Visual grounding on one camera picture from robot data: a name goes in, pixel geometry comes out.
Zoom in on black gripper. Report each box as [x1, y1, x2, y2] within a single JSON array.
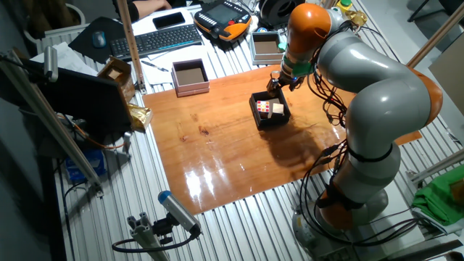
[[266, 70, 306, 97]]

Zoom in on plain wooden block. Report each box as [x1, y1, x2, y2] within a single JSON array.
[[267, 102, 286, 119]]

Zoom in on person's forearm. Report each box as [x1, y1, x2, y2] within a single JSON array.
[[115, 0, 173, 22]]

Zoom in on black gift box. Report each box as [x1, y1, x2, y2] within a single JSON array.
[[248, 89, 292, 131]]

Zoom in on open grey gift box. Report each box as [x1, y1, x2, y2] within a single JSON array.
[[249, 30, 286, 66]]

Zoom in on open pink gift box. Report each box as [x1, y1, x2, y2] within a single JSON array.
[[170, 58, 211, 98]]

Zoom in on yellow box with green button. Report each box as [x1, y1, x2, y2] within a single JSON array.
[[336, 0, 353, 15]]

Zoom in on small brown cardboard box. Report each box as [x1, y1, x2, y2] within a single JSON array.
[[96, 56, 136, 103]]

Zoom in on blue cardboard box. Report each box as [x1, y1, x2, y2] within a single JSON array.
[[65, 148, 107, 184]]

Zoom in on black filament spool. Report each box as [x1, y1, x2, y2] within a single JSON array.
[[258, 0, 297, 30]]

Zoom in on glossy wooden board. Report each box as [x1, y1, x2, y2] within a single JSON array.
[[142, 64, 423, 215]]

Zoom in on orange and black teach pendant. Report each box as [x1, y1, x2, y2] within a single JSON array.
[[193, 0, 252, 42]]

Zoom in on white paper sheets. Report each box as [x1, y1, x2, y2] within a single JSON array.
[[130, 7, 218, 86]]

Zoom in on crumpled gold foil wrapper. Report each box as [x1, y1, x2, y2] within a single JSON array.
[[344, 9, 368, 28]]

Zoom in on black pen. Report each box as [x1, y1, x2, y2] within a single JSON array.
[[140, 59, 170, 73]]

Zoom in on black smartphone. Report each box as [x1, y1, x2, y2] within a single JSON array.
[[152, 12, 186, 30]]

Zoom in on black computer keyboard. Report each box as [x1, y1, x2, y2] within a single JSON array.
[[109, 23, 203, 62]]

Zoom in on gold foil bag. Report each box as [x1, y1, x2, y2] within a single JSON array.
[[127, 103, 154, 133]]

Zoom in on black mouse pad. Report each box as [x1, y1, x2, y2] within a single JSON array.
[[68, 16, 126, 65]]

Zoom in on grey flat panel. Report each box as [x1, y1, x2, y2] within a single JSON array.
[[428, 32, 464, 117]]

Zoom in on blue computer mouse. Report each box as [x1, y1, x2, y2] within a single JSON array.
[[91, 30, 107, 49]]

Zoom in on black monitor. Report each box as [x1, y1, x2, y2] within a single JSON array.
[[21, 59, 133, 137]]

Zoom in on short aluminium profile stub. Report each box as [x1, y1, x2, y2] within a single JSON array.
[[126, 212, 171, 261]]

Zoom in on black office chair base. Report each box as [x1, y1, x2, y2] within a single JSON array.
[[407, 0, 464, 22]]

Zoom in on green cloth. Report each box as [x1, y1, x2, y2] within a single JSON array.
[[412, 165, 464, 226]]

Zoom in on white round bin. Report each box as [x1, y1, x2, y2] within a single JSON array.
[[23, 2, 87, 44]]

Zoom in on stack of white papers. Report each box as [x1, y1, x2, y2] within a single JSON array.
[[30, 41, 99, 77]]

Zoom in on green gripper mount flange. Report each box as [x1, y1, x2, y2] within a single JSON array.
[[281, 43, 315, 77]]

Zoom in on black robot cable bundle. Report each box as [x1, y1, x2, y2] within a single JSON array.
[[299, 20, 423, 251]]

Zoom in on wooden frame post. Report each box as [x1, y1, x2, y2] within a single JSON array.
[[115, 0, 148, 94]]

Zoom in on silver camera with blue cap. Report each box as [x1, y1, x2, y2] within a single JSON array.
[[157, 190, 202, 236]]

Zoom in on slanted wooden frame beam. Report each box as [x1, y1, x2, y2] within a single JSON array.
[[406, 1, 464, 69]]

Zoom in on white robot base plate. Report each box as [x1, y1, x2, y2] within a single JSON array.
[[362, 179, 425, 254]]

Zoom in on aluminium frame profile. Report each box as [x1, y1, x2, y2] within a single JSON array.
[[405, 148, 464, 184]]

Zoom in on black camera cable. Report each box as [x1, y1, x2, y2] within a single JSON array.
[[111, 231, 201, 254]]

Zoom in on slanted aluminium frame beam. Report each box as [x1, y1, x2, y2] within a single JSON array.
[[0, 49, 104, 196]]

